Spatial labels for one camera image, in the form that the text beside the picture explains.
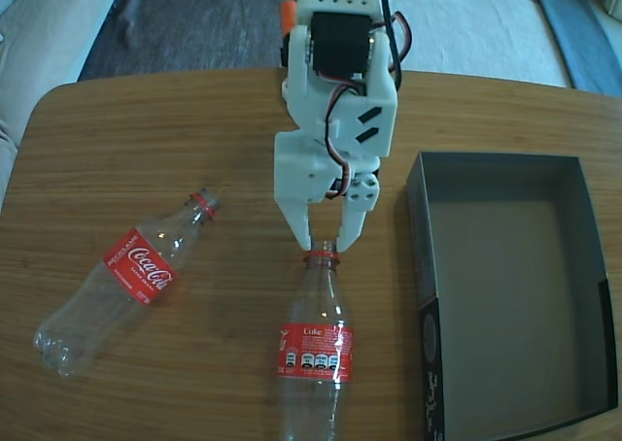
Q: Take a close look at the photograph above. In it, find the clear bottle Coke nutrition label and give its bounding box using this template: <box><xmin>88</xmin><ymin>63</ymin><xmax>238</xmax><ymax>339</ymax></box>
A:
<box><xmin>274</xmin><ymin>239</ymin><xmax>355</xmax><ymax>441</ymax></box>

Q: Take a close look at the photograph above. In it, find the clear bottle Coca-Cola script label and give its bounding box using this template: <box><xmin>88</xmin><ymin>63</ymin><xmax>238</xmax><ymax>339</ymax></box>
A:
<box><xmin>32</xmin><ymin>187</ymin><xmax>223</xmax><ymax>379</ymax></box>

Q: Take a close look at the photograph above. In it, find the grey cardboard box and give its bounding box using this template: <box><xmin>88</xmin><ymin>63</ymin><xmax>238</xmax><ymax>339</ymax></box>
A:
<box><xmin>405</xmin><ymin>151</ymin><xmax>612</xmax><ymax>441</ymax></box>

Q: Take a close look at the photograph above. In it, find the orange and black clamp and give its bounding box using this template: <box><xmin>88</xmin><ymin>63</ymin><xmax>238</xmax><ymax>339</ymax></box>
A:
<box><xmin>280</xmin><ymin>0</ymin><xmax>298</xmax><ymax>71</ymax></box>

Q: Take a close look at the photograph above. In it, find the grey carpet rug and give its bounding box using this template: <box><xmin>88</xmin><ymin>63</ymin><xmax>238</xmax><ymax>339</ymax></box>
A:
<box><xmin>77</xmin><ymin>0</ymin><xmax>302</xmax><ymax>81</ymax></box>

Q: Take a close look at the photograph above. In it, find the white cloth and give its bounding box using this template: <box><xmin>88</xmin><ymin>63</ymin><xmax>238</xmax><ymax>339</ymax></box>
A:
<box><xmin>388</xmin><ymin>0</ymin><xmax>570</xmax><ymax>87</ymax></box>

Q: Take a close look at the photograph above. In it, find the pale sofa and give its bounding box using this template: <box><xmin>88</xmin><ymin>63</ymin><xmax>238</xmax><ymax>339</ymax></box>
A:
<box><xmin>0</xmin><ymin>0</ymin><xmax>125</xmax><ymax>204</ymax></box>

